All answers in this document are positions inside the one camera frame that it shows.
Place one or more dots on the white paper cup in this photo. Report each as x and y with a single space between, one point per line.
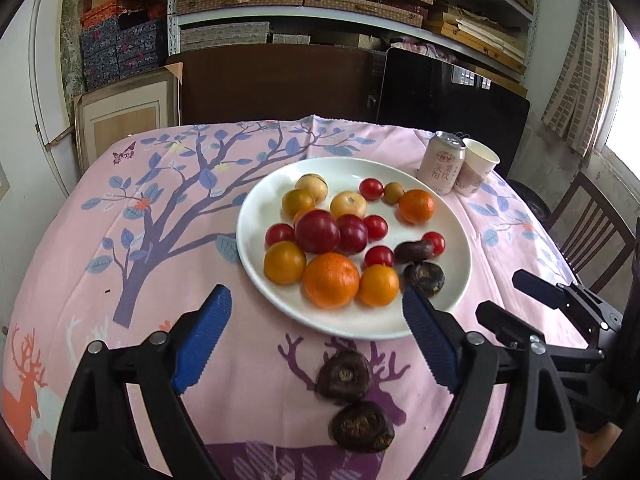
477 170

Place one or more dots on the white door panel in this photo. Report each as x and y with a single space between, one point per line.
50 85

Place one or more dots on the black board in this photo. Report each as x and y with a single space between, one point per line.
450 100

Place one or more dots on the pink deer print tablecloth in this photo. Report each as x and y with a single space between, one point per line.
165 240

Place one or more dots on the small brownish yellow fruit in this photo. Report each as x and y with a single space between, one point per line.
393 192

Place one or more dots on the brick pattern sheet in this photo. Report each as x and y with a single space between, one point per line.
580 70

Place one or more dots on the pink drink can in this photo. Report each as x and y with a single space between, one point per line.
440 165

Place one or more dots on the pale yellow round fruit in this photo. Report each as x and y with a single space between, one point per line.
348 204
311 186

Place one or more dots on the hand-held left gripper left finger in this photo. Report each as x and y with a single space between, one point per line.
202 340

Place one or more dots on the deep orange tangerine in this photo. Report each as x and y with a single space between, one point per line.
331 280
416 206

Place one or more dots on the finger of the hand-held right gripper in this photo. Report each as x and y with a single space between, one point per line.
535 284
502 322

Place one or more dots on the person's right hand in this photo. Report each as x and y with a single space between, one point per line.
600 445

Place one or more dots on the red cherry tomato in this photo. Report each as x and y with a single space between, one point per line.
279 234
435 243
378 256
376 226
371 188

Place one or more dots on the white oval plate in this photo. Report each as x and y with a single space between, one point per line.
350 322

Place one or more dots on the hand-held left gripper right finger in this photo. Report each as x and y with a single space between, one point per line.
430 340

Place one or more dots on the wooden picture frame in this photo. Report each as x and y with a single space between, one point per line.
125 120

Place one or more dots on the brown board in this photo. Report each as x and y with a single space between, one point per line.
275 85

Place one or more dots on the dark wooden chair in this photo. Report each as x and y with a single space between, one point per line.
595 230

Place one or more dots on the dark red plum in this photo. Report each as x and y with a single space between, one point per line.
354 233
317 230

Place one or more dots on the stack of blue patterned boxes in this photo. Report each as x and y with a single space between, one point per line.
125 55

